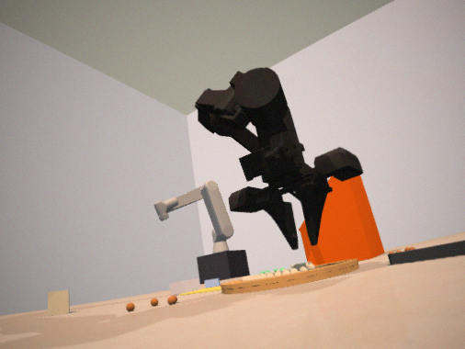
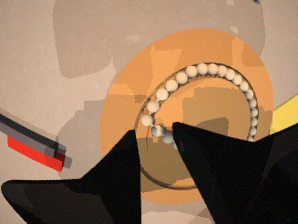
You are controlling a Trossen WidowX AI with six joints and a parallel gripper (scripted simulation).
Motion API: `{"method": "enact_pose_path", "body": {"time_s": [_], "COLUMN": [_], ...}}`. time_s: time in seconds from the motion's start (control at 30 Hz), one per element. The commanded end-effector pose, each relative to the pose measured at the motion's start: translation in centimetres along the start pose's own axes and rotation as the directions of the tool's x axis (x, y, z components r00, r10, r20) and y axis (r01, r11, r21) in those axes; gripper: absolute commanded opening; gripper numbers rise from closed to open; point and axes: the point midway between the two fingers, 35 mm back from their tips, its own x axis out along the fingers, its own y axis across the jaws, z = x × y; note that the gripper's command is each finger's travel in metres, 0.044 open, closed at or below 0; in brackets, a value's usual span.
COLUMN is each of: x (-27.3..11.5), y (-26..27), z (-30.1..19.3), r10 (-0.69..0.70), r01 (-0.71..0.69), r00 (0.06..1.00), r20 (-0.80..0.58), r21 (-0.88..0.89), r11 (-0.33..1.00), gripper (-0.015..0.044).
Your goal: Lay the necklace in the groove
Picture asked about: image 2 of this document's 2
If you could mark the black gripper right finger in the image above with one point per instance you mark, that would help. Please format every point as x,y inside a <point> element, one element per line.
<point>230,173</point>

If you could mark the orange round bead board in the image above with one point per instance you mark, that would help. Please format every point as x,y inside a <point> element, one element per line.
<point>209,102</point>

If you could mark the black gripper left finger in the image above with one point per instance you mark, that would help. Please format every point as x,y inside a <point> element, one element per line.
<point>110,193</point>

